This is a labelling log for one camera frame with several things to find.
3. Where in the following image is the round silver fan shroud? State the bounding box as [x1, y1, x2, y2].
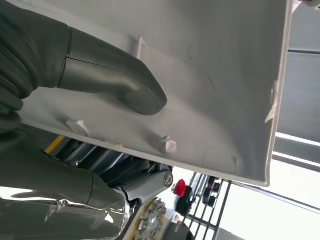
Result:
[130, 197, 168, 240]

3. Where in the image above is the red cloth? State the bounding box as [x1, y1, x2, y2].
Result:
[174, 179, 188, 199]

